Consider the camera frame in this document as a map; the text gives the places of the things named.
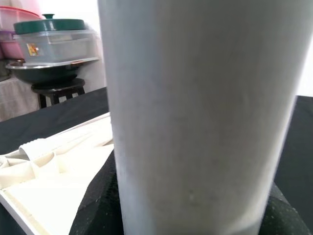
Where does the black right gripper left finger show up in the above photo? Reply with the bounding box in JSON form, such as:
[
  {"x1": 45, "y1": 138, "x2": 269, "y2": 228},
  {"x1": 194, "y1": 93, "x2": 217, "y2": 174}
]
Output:
[{"x1": 69, "y1": 146, "x2": 123, "y2": 235}]

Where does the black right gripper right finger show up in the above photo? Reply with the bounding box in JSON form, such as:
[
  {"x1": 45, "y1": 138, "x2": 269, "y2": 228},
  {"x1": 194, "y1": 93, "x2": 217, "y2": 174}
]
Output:
[{"x1": 259, "y1": 182, "x2": 313, "y2": 235}]

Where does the white plastic children table top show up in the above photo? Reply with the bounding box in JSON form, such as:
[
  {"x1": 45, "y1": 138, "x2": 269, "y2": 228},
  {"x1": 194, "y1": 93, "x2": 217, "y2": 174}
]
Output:
[{"x1": 0, "y1": 111, "x2": 115, "y2": 235}]

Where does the black tablecloth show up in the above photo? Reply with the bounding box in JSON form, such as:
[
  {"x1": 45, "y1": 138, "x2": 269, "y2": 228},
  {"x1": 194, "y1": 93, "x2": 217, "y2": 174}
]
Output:
[{"x1": 0, "y1": 87, "x2": 313, "y2": 235}]

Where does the black round stool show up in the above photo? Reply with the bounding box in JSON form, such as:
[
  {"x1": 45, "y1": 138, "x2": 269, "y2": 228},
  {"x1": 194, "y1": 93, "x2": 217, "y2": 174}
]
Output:
[{"x1": 31, "y1": 78, "x2": 86, "y2": 110}]

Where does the beige cloth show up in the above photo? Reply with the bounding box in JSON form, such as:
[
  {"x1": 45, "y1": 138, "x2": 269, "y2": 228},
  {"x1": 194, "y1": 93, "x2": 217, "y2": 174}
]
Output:
[{"x1": 0, "y1": 78, "x2": 41, "y2": 122}]

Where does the black wok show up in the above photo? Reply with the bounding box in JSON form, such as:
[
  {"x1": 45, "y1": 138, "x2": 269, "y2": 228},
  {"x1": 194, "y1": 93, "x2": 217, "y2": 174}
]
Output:
[{"x1": 5, "y1": 61, "x2": 85, "y2": 85}]

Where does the clear plastic storage box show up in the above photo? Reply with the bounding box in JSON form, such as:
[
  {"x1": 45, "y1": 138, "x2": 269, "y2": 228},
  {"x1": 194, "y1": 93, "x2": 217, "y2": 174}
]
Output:
[{"x1": 13, "y1": 29, "x2": 100, "y2": 65}]

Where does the pink plastic basin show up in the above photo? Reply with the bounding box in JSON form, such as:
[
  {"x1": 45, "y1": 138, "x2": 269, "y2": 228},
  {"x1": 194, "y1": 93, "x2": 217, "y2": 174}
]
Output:
[{"x1": 0, "y1": 30, "x2": 25, "y2": 59}]

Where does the green lid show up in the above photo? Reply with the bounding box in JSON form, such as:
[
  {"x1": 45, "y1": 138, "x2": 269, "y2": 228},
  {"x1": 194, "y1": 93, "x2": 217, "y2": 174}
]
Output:
[{"x1": 13, "y1": 13, "x2": 87, "y2": 35}]

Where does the pink translucent cover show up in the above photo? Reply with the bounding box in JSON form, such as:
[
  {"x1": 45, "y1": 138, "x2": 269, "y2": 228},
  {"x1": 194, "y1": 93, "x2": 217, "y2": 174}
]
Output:
[{"x1": 0, "y1": 6, "x2": 42, "y2": 31}]

